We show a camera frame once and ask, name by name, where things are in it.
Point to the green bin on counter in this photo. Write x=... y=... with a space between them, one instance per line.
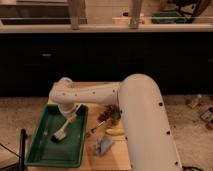
x=168 y=17

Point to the items on floor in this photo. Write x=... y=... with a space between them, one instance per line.
x=206 y=114

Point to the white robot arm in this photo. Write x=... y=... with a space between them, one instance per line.
x=150 y=143

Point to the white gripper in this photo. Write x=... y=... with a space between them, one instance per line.
x=66 y=109

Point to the black post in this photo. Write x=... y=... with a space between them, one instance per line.
x=23 y=137

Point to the white handled brush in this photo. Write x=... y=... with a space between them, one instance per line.
x=61 y=134

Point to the wooden cutting board table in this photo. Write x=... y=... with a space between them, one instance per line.
x=115 y=158

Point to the bunch of dark grapes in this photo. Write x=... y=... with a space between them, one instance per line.
x=111 y=113

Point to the yellow banana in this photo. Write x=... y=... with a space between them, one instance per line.
x=115 y=132

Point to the blue grey cloth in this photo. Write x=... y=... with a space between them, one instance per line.
x=103 y=144

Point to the metal fork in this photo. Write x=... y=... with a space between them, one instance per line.
x=91 y=131

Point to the dark cabinet counter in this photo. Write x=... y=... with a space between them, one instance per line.
x=33 y=58

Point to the green plastic tray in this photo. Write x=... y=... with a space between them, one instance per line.
x=46 y=150

